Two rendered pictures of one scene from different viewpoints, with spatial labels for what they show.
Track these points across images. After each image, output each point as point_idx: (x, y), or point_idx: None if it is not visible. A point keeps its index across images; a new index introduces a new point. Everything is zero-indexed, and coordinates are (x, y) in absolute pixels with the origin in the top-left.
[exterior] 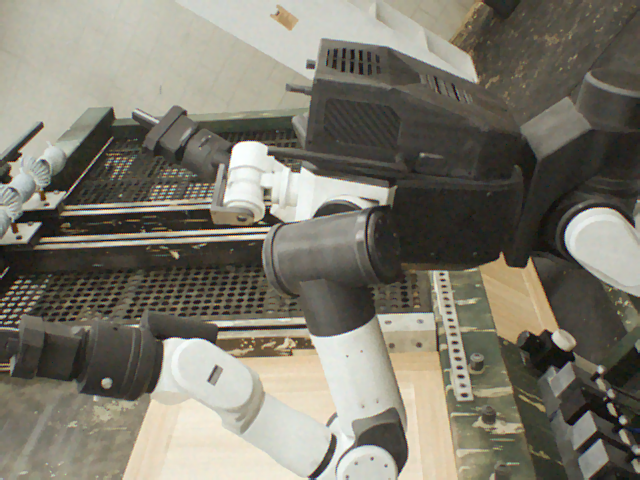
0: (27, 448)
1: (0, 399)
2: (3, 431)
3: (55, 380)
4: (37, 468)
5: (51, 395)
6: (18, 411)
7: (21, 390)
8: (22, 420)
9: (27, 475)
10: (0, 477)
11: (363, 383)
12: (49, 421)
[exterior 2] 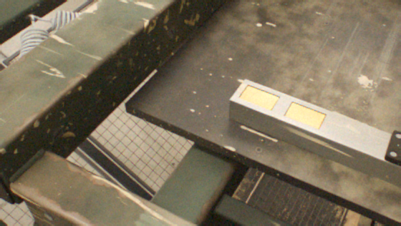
0: (384, 56)
1: (345, 1)
2: (355, 31)
3: (396, 3)
4: (400, 79)
5: (395, 14)
6: (366, 18)
7: (364, 0)
8: (372, 27)
9: (392, 83)
10: (363, 74)
11: None
12: (400, 38)
